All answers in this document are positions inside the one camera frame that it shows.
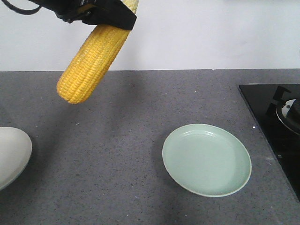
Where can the black gas stove top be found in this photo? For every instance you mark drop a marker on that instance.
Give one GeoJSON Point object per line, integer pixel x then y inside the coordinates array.
{"type": "Point", "coordinates": [284, 144]}

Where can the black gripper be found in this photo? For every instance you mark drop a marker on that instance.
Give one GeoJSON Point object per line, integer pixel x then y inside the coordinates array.
{"type": "Point", "coordinates": [92, 12]}

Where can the black stove burner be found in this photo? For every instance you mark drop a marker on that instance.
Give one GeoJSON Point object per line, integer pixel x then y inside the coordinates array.
{"type": "Point", "coordinates": [286, 111]}

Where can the yellow corn cob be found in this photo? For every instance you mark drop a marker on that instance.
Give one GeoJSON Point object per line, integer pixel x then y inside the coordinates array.
{"type": "Point", "coordinates": [93, 60]}

